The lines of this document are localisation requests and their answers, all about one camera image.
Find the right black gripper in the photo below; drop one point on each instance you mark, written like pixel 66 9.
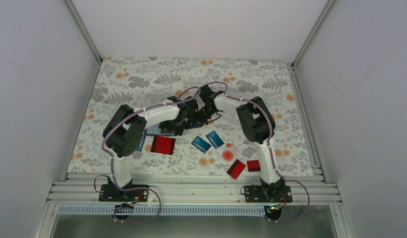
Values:
pixel 197 123

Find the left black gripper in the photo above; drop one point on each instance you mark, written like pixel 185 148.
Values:
pixel 178 131

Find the dark blue card holder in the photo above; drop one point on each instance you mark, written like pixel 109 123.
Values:
pixel 155 130

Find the white card red circle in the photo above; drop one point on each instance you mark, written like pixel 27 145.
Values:
pixel 228 153

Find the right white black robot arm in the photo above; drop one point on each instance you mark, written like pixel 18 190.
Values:
pixel 257 126

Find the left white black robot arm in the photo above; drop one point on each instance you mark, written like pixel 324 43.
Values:
pixel 124 132

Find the blue card centre right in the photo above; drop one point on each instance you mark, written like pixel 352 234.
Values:
pixel 214 139

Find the blue card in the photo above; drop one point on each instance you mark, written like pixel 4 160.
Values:
pixel 141 143
pixel 201 144
pixel 214 139

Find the red card overlapping stack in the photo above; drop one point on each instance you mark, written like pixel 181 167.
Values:
pixel 167 145

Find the red card upper stack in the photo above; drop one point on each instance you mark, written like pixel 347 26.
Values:
pixel 159 145

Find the blue card far left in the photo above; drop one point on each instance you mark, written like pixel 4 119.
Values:
pixel 141 143

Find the floral patterned table mat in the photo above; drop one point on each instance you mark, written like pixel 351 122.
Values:
pixel 142 82

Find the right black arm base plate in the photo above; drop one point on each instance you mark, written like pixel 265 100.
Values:
pixel 256 194

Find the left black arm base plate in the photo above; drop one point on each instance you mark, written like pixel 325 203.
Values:
pixel 109 193

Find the aluminium front rail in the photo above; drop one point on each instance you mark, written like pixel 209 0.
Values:
pixel 182 193

